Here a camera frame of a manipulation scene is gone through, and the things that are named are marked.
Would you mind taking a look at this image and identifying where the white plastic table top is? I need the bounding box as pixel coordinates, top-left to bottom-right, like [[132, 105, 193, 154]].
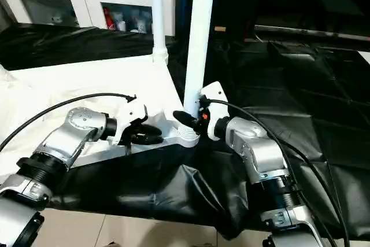
[[0, 54, 202, 177]]

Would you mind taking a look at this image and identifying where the white plastic table leg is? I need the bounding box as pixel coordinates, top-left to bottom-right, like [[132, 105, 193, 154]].
[[173, 0, 218, 147], [149, 0, 170, 67]]

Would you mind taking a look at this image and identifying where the black table mat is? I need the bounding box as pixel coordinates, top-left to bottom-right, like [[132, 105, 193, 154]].
[[0, 23, 370, 242]]

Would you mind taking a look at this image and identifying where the red bottle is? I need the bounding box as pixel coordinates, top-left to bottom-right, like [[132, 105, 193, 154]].
[[105, 8, 116, 31]]

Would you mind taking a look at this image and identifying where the silver metal rod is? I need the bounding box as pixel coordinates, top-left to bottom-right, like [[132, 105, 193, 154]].
[[254, 24, 370, 40]]

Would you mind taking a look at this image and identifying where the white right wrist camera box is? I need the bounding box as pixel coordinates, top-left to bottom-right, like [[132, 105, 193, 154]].
[[198, 82, 227, 141]]

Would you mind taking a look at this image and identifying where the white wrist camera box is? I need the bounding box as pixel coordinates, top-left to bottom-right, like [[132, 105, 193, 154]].
[[112, 101, 149, 146], [198, 82, 227, 141]]

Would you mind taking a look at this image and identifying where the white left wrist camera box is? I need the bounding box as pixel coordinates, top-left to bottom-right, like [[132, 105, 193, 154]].
[[112, 101, 149, 146]]

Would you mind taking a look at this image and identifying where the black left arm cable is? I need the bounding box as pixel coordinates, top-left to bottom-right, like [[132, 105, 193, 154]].
[[0, 93, 137, 154]]

